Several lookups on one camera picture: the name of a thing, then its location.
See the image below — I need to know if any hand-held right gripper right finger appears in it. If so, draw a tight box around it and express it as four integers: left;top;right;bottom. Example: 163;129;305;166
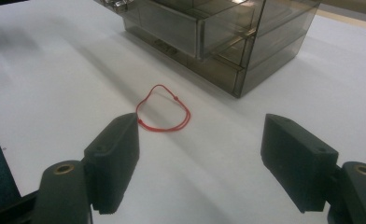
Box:
260;113;366;224

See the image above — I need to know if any red string bracelet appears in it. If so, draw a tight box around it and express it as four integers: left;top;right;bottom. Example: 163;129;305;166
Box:
135;84;191;133

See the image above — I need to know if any smoky transparent drawer organizer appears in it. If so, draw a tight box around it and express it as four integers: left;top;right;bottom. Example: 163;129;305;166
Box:
93;0;323;99

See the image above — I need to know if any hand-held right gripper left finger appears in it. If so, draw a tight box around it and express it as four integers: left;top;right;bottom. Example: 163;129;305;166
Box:
31;112;141;224

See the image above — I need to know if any transparent pulled-out drawer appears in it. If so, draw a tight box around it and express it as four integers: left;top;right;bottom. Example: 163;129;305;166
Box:
93;0;266;61

